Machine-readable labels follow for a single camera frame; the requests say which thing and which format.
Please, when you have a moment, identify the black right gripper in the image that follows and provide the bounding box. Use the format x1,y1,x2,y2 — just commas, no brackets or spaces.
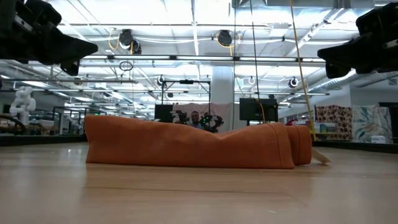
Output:
317,30,398,79

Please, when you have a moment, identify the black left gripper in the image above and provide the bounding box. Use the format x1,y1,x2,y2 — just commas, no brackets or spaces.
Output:
0,0,99,77

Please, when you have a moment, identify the orange towel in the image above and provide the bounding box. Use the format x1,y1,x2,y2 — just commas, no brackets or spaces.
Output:
83,114,332,170

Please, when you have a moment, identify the floral patterned cloth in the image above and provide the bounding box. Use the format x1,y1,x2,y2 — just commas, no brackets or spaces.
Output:
314,105,354,141

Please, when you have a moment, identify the white humanoid robot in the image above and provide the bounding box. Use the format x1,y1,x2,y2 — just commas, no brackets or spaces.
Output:
9,86,37,126

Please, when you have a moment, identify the leaf patterned cloth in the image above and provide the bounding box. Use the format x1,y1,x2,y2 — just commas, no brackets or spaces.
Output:
352,105,394,144

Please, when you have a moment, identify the black background monitor large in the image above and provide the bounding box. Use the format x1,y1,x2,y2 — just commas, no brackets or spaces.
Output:
239,98,279,123

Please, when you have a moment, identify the black background monitor small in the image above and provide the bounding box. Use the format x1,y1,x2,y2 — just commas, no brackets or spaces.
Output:
154,104,174,123

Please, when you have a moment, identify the person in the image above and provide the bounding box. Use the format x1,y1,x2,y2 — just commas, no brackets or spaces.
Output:
187,111,203,130

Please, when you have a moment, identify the yellow hanging cable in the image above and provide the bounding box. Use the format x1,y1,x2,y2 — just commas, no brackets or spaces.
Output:
289,0,317,141

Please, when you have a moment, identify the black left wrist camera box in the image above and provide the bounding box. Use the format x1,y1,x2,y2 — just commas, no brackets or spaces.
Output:
24,0,63,27

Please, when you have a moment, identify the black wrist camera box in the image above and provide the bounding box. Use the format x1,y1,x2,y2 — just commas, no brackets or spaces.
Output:
24,0,63,27
355,2,398,35

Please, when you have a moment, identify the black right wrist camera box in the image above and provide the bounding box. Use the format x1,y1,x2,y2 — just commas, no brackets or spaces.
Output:
355,2,398,35

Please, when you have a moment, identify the black overhead camera stand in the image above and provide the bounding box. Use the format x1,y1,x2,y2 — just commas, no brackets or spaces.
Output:
160,79,211,113

